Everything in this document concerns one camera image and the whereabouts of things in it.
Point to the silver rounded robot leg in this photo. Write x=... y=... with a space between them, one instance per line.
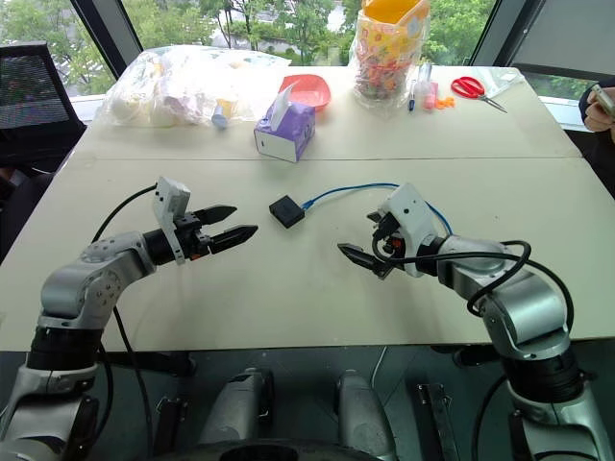
x=240 y=408
x=360 y=413

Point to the bystander hand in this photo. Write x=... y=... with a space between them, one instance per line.
x=596 y=113

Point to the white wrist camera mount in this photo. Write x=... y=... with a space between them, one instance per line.
x=413 y=216
x=169 y=201

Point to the small orange plastic pieces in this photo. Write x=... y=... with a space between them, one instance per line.
x=446 y=102

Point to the small black adapter box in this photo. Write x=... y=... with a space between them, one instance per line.
x=287 y=211

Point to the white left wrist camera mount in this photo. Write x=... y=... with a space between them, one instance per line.
x=169 y=201

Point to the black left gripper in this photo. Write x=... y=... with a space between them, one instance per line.
x=191 y=240

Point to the clear flat plastic bag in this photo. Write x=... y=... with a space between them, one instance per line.
x=504 y=79

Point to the purple tissue box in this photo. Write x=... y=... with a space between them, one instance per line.
x=288 y=132

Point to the black rounded robot base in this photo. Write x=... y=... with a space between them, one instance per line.
x=269 y=451

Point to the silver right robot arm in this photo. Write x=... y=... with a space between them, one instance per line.
x=523 y=307

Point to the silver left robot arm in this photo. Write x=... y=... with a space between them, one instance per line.
x=77 y=283

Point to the blue and yellow small bottle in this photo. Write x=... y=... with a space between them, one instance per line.
x=220 y=115

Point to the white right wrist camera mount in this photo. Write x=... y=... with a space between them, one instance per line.
x=413 y=216

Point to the bystander in dark clothes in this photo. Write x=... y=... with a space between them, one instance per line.
x=603 y=158

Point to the smartphone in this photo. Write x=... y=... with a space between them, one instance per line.
x=604 y=98

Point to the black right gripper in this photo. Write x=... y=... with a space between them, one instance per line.
x=391 y=235

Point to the red plastic bowl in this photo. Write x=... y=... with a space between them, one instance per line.
x=310 y=91

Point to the black mesh office chair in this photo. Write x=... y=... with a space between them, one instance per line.
x=33 y=101

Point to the clear plastic bag of items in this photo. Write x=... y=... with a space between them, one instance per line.
x=182 y=86

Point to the dark window frame pillar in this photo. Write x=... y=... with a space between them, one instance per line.
x=110 y=33
x=543 y=33

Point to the blue pen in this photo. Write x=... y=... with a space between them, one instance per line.
x=412 y=98

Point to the colourful bag of candies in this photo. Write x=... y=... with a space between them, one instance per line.
x=384 y=57

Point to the black metal bracket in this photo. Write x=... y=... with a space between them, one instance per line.
x=435 y=418
x=168 y=425

